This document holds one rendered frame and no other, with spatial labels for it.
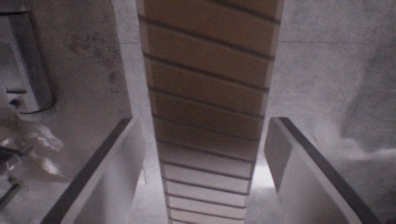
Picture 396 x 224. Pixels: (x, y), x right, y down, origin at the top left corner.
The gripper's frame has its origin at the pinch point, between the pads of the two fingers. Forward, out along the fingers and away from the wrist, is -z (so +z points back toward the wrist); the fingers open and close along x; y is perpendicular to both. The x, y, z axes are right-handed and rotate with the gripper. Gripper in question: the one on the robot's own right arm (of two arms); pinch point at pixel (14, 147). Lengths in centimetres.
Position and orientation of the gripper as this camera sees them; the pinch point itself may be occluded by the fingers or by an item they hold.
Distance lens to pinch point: 106.8
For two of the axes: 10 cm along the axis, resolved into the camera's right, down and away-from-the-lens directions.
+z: 0.3, 4.6, -8.9
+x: 9.5, 2.5, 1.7
